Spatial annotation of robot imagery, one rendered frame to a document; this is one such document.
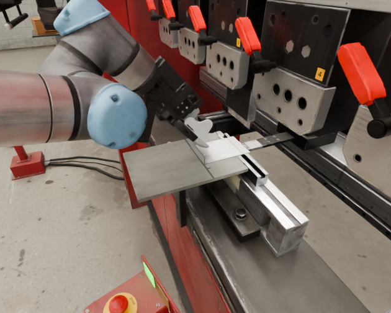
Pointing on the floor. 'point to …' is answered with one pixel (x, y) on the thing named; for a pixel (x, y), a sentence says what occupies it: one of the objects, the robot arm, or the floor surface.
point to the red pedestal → (26, 164)
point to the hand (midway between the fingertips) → (197, 140)
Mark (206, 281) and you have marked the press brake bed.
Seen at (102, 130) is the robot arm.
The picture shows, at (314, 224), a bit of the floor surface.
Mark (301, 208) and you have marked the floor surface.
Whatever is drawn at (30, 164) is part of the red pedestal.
